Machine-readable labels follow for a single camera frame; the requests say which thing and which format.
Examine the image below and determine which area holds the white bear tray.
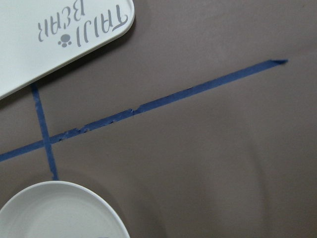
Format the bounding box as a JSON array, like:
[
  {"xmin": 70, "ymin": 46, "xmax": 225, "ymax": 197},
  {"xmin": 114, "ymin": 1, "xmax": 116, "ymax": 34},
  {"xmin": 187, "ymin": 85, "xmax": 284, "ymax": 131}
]
[{"xmin": 0, "ymin": 0, "xmax": 135, "ymax": 98}]

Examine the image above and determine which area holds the cream round plate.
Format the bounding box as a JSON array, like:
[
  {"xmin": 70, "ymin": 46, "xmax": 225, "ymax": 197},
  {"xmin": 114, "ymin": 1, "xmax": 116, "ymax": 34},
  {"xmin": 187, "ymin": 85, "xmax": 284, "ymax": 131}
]
[{"xmin": 0, "ymin": 181, "xmax": 130, "ymax": 238}]

